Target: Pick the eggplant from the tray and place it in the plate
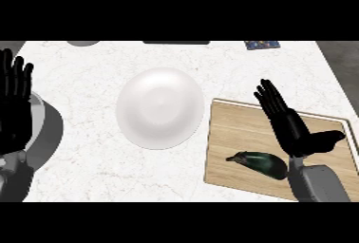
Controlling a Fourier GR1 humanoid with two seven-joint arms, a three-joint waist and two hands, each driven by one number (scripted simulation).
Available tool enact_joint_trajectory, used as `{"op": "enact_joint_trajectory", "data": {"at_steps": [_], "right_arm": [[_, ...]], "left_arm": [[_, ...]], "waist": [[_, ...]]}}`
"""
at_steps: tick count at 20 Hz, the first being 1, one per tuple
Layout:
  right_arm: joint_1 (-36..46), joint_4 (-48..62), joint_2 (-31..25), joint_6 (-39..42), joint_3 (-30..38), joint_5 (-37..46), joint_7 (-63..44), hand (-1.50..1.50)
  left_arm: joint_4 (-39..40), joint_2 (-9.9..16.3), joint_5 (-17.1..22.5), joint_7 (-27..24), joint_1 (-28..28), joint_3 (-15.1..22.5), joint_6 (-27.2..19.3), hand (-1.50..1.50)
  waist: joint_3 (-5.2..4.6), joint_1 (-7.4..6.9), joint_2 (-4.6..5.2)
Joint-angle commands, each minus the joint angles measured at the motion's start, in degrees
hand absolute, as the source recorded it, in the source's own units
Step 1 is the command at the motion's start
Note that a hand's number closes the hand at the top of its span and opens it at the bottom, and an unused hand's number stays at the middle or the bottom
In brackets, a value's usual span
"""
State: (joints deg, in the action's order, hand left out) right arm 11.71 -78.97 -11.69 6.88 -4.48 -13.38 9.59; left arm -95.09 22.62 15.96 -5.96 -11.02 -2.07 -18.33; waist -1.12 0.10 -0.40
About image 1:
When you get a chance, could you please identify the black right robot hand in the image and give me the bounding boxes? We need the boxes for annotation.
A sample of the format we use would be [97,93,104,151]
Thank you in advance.
[252,78,347,159]

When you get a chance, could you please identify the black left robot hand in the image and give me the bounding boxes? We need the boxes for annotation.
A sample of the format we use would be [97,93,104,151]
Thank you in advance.
[0,47,35,156]

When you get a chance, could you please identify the dark green eggplant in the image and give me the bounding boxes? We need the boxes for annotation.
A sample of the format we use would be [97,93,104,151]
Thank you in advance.
[226,151,289,181]

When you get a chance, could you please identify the wooden tray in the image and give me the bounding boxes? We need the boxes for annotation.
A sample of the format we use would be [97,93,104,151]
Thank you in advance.
[203,98,359,202]

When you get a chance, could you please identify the white oval plate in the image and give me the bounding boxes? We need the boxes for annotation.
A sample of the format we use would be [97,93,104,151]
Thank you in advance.
[115,66,206,151]

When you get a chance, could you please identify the grey round object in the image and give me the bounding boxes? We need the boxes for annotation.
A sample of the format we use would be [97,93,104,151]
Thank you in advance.
[66,40,102,47]

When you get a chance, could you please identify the blue patterned box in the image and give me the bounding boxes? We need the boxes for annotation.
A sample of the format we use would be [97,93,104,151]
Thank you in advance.
[243,40,282,51]

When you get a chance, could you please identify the dark flat appliance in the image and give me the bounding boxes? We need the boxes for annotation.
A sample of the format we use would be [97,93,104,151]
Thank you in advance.
[141,40,211,46]

